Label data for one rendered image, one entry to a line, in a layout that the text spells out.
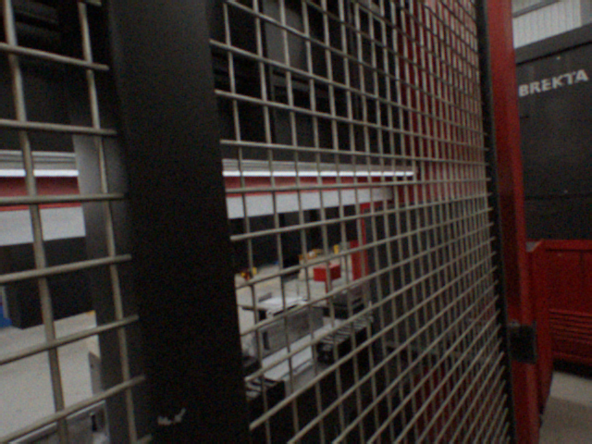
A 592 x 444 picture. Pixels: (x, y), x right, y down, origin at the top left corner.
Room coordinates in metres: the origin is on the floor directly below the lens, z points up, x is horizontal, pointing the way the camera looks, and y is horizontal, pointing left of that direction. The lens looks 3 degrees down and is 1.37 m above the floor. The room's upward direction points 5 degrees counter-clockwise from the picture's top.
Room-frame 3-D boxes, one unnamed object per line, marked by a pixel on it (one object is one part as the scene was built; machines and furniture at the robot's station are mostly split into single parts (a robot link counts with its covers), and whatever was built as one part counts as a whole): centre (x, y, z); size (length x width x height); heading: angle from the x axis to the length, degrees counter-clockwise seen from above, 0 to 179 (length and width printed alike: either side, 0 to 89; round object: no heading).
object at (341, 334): (1.00, -0.15, 1.02); 0.37 x 0.06 x 0.04; 141
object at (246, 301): (1.51, 0.15, 1.00); 0.26 x 0.18 x 0.01; 51
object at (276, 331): (1.37, 0.07, 0.92); 0.39 x 0.06 x 0.10; 141
